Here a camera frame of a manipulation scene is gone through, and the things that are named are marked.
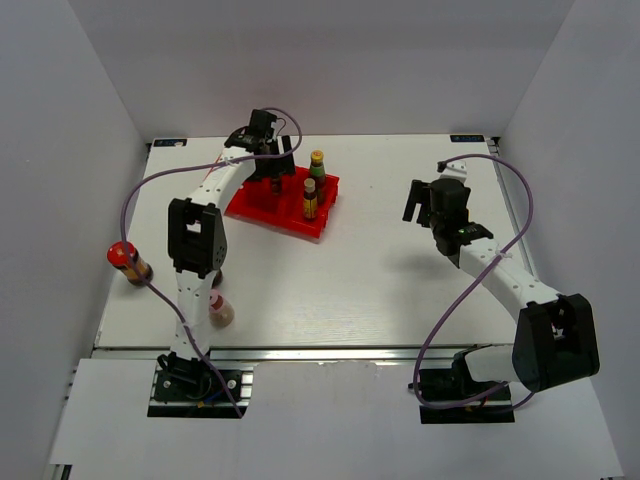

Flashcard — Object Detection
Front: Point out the blue table label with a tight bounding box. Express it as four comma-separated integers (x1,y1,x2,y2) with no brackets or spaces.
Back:
152,138,187,148
450,134,485,143

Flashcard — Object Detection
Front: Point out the yellow-label dark sauce bottle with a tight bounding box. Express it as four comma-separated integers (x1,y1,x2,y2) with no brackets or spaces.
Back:
303,178,318,221

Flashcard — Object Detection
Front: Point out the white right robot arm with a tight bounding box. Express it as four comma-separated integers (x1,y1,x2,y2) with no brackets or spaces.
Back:
403,178,600,399

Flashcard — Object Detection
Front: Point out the red-cap brown spice jar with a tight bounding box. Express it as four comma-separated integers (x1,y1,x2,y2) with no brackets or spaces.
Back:
106,241,153,286

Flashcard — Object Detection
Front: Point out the left blue table label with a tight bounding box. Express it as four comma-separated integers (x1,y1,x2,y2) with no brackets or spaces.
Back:
152,138,187,148

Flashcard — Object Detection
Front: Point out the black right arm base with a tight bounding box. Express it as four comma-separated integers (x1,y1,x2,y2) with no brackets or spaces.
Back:
418,350,515,425

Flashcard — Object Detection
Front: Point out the pink-cap spice jar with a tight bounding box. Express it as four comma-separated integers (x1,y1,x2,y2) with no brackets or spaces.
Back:
209,289,235,329

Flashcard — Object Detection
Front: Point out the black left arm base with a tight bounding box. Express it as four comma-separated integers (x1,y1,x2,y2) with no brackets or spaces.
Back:
147,355,252,420

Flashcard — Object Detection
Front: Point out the red three-compartment plastic tray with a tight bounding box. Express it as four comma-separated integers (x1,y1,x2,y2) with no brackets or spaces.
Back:
226,160,339,239

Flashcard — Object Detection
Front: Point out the right blue table label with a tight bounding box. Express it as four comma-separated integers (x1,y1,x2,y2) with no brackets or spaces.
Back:
450,134,485,143

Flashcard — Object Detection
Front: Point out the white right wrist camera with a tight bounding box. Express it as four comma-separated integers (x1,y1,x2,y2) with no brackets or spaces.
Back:
437,160,467,184

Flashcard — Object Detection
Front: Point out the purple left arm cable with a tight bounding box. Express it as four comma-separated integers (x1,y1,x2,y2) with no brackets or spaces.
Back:
119,106,304,419

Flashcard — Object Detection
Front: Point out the red-cap dark sauce jar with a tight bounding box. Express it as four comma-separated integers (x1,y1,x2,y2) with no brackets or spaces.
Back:
212,270,223,288

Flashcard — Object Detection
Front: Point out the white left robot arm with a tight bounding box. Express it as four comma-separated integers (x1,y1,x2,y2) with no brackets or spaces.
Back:
158,107,295,399

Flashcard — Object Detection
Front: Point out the green-label red sauce bottle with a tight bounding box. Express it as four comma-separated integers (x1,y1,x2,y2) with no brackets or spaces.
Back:
309,150,326,205

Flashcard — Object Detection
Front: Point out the black-cap spice shaker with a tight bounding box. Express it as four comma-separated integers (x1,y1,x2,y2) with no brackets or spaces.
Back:
270,175,283,195

